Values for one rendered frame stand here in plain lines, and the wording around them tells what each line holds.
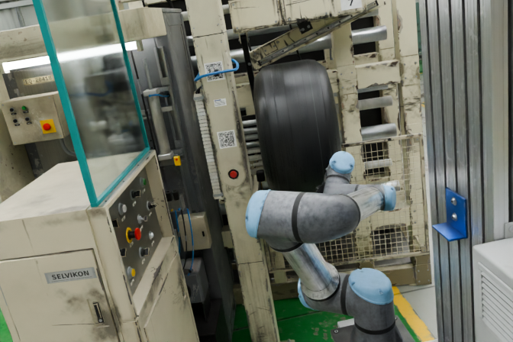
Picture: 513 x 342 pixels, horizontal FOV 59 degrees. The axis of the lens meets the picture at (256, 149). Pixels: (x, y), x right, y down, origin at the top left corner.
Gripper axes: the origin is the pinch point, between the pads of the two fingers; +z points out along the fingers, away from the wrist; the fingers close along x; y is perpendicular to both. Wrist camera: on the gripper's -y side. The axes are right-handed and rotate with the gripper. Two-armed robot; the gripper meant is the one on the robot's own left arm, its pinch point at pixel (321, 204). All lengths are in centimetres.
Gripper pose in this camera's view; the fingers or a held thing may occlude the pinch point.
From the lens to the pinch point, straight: 174.5
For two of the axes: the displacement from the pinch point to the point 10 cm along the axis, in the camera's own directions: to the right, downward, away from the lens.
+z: -0.3, 4.7, 8.8
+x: -7.3, -6.1, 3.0
